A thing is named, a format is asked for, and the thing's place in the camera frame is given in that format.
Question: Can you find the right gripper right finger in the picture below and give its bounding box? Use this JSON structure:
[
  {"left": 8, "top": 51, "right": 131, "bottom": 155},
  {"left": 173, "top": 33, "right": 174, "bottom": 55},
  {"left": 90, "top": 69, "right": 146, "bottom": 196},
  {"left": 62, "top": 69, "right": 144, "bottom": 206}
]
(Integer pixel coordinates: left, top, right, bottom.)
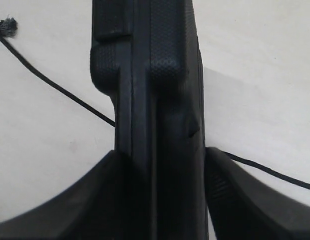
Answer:
[{"left": 204, "top": 147, "right": 310, "bottom": 240}]

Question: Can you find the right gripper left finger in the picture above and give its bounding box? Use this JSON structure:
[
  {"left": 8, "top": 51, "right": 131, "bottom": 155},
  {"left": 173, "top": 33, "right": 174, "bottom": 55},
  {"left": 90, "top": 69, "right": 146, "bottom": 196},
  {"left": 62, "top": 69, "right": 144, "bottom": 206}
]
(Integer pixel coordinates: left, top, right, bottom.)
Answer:
[{"left": 0, "top": 150, "right": 130, "bottom": 240}]

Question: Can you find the black plastic carrying case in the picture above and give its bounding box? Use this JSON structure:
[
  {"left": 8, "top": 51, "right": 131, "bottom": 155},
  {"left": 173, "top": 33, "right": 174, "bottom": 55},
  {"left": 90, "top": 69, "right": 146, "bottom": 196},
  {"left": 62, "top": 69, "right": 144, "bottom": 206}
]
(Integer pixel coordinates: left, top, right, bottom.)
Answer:
[{"left": 90, "top": 0, "right": 208, "bottom": 240}]

